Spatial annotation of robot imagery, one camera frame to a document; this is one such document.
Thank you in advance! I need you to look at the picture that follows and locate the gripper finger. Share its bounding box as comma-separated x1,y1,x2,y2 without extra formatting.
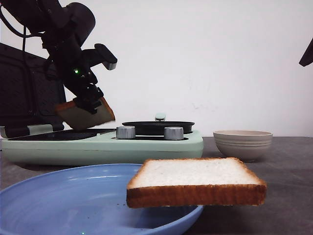
299,39,313,67

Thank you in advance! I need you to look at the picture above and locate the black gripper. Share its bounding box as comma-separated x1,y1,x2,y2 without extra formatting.
41,31,103,115

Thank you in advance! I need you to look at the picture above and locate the white bread slice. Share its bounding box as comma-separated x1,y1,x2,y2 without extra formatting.
126,157,267,208
55,97,115,131

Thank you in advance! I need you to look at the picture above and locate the mint green hinged lid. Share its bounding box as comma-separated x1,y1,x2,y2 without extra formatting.
0,44,66,138

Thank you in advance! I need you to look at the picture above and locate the beige ribbed bowl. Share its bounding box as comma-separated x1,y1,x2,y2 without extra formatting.
213,130,273,162

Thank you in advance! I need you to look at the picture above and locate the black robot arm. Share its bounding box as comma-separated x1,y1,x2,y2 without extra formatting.
0,0,103,115

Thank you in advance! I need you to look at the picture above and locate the mint green breakfast maker base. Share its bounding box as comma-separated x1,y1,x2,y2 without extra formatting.
1,129,203,166

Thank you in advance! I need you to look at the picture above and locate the left silver control knob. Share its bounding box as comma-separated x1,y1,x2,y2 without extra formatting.
115,126,136,140

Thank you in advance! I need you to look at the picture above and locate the silver control knob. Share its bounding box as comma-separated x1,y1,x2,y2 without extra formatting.
164,127,184,141
115,126,136,140

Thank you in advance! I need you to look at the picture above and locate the black round frying pan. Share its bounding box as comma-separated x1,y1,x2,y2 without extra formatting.
122,113,195,136

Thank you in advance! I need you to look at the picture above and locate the right silver control knob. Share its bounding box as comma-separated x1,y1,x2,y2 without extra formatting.
164,127,184,141

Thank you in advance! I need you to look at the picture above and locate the blue plastic plate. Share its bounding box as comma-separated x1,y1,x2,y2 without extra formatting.
0,164,203,235

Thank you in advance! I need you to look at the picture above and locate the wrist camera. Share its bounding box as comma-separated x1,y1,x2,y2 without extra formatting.
82,44,118,71

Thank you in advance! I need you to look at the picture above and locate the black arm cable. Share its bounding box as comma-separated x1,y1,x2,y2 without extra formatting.
0,4,34,53

